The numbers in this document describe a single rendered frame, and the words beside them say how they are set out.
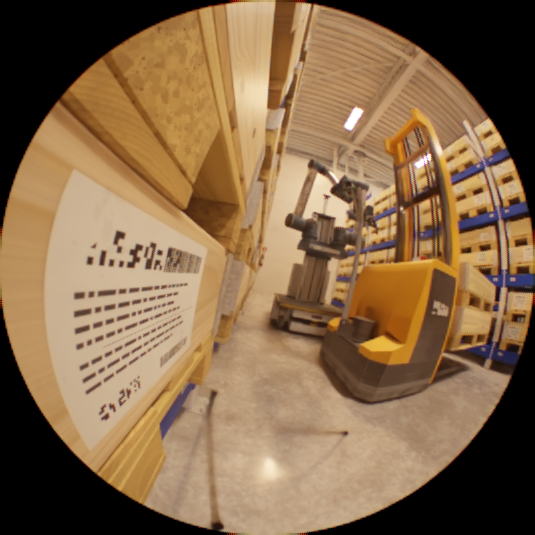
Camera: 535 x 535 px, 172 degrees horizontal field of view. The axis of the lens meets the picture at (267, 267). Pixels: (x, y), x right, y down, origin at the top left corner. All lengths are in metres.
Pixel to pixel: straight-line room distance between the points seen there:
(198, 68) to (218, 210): 0.31
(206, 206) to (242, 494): 0.75
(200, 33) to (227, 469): 0.77
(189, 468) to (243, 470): 0.16
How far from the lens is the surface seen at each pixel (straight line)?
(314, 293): 2.75
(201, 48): 0.16
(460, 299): 1.64
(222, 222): 0.39
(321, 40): 7.47
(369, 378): 1.07
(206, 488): 0.62
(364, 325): 1.25
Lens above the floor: 0.58
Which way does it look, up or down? 3 degrees up
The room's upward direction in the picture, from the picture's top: 13 degrees clockwise
